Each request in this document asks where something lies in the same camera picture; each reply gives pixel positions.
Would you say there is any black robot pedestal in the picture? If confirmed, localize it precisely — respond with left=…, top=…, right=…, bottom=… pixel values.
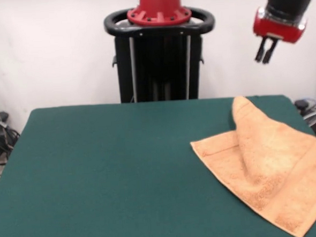
left=103, top=4, right=221, bottom=105

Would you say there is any blue cable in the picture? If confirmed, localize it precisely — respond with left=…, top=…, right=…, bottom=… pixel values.
left=300, top=95, right=316, bottom=109

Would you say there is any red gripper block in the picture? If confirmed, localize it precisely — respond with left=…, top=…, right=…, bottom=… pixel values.
left=251, top=4, right=311, bottom=65

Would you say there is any tan terry towel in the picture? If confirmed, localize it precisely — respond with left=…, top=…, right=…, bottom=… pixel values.
left=187, top=91, right=316, bottom=237

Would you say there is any dark green table cloth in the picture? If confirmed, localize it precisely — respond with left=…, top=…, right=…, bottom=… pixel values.
left=0, top=91, right=316, bottom=237

